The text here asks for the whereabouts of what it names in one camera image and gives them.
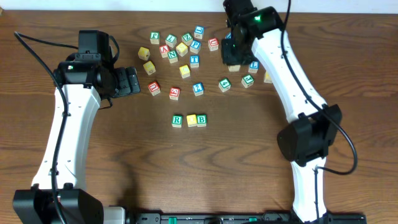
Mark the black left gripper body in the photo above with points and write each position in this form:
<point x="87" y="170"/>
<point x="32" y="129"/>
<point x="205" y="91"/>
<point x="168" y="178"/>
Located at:
<point x="127" y="81"/>

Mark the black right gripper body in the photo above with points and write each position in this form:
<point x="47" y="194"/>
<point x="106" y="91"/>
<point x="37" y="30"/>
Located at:
<point x="235" y="54"/>

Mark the yellow O block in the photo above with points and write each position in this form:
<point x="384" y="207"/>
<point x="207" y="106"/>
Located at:
<point x="191" y="120"/>
<point x="234" y="68"/>

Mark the green R block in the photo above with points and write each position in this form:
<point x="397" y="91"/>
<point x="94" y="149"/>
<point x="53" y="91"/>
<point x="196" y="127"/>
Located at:
<point x="177" y="121"/>

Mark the green B block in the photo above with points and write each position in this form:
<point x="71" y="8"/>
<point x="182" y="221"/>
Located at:
<point x="201" y="120"/>

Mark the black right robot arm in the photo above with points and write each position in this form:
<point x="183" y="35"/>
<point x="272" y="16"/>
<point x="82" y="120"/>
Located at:
<point x="260" y="35"/>

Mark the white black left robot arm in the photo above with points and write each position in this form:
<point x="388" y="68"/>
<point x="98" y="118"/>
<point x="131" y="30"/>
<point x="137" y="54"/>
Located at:
<point x="57" y="193"/>

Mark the red U block upper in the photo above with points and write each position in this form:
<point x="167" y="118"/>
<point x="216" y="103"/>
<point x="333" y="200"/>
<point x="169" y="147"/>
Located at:
<point x="213" y="44"/>

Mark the red u block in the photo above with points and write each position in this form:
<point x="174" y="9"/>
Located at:
<point x="154" y="88"/>
<point x="213" y="44"/>

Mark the blue L block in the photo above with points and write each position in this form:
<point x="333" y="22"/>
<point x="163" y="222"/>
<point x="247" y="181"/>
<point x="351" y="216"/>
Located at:
<point x="253" y="67"/>

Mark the yellow 8 block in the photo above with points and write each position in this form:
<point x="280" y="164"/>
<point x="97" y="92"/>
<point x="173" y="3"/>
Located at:
<point x="149" y="67"/>

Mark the red U block lower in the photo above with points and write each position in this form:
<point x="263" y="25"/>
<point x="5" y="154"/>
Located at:
<point x="154" y="88"/>

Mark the green J block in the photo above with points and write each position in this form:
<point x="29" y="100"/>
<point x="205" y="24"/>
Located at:
<point x="247" y="81"/>

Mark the yellow block far left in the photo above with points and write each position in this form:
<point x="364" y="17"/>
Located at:
<point x="144" y="53"/>

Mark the green 4 block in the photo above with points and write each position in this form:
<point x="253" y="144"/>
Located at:
<point x="224" y="85"/>

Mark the blue P block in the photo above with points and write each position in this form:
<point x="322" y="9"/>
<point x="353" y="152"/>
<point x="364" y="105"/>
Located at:
<point x="195" y="47"/>

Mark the blue T block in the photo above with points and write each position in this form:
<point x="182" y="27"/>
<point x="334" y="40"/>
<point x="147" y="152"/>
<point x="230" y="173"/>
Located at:
<point x="194" y="61"/>

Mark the blue 1 block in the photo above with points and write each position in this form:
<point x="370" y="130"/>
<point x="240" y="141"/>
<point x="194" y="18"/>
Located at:
<point x="199" y="32"/>

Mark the yellow G block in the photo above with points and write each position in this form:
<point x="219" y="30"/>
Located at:
<point x="267" y="78"/>

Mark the red A block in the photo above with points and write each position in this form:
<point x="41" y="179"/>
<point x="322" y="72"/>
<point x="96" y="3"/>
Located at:
<point x="164" y="50"/>

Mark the green Z block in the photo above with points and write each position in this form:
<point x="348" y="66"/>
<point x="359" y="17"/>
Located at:
<point x="187" y="39"/>

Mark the red E block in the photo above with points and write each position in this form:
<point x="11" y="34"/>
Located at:
<point x="174" y="93"/>

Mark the blue 2 block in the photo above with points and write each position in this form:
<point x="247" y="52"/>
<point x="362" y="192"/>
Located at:
<point x="198" y="89"/>

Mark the green N block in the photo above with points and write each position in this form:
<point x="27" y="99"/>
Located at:
<point x="172" y="56"/>

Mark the yellow C block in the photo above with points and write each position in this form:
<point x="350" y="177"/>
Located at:
<point x="184" y="71"/>

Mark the yellow S block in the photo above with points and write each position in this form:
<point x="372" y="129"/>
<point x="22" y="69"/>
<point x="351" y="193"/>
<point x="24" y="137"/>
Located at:
<point x="182" y="49"/>

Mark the green block top left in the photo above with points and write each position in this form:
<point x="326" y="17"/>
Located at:
<point x="155" y="38"/>

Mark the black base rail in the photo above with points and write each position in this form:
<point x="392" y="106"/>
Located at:
<point x="267" y="218"/>

